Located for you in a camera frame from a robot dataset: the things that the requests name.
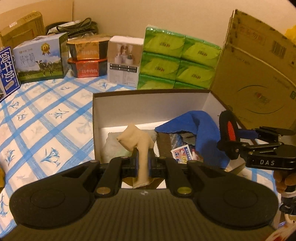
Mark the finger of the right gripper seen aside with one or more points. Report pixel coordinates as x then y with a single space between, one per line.
229 130

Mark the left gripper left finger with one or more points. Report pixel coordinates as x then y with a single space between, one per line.
112 174

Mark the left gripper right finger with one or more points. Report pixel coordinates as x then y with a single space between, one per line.
172 172

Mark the small colourful wipe packet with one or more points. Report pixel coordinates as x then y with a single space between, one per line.
184 153

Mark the blue towel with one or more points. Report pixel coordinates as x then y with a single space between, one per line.
207 135

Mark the beige stocking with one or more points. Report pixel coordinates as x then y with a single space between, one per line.
132 137

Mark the person right hand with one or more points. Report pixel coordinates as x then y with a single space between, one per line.
283 179

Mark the light green towel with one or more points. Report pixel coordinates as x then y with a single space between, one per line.
113 148

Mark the large brown cardboard box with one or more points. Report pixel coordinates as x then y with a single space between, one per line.
255 75

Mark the brown open shoe box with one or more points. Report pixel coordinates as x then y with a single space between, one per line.
147 109

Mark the blue checked tablecloth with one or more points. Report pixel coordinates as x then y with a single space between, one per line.
47 127

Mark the green tissue pack bundle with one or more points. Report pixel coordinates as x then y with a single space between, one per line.
172 60

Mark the red food bowl bottom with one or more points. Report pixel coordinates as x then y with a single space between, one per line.
88 68

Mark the white appliance box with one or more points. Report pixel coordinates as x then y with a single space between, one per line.
123 60

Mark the cow picture milk box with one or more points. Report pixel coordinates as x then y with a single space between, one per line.
42 58

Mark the blue milk carton box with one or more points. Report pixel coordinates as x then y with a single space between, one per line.
9 78

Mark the small brown cardboard box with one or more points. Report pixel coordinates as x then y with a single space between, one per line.
24 29

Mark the black strap bag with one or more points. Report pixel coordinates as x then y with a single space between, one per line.
74 28

